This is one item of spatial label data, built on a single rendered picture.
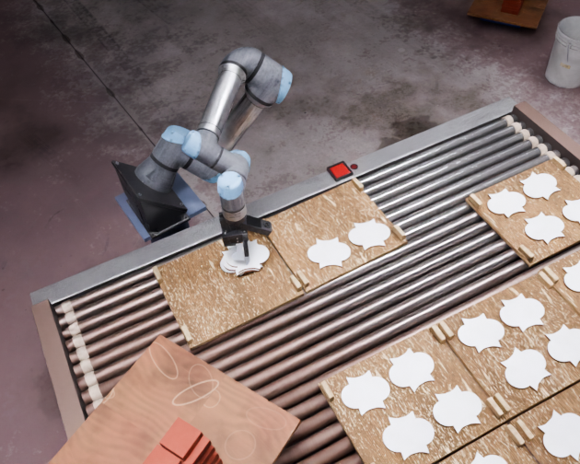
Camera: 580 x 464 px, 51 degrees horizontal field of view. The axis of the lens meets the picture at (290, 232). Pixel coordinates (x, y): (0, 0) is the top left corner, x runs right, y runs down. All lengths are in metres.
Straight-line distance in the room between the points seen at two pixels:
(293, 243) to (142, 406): 0.76
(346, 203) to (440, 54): 2.54
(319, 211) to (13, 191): 2.32
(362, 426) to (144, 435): 0.60
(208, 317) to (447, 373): 0.77
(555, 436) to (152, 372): 1.13
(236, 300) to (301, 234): 0.35
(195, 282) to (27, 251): 1.76
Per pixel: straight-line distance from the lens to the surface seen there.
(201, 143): 1.84
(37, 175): 4.09
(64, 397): 1.98
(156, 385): 1.80
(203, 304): 2.02
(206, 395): 1.75
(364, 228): 2.16
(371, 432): 1.80
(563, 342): 2.03
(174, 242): 2.23
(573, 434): 1.91
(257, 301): 2.00
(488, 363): 1.94
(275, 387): 1.87
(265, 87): 2.09
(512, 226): 2.27
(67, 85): 4.73
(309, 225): 2.18
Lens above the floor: 2.62
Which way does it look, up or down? 51 degrees down
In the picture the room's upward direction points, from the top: 5 degrees counter-clockwise
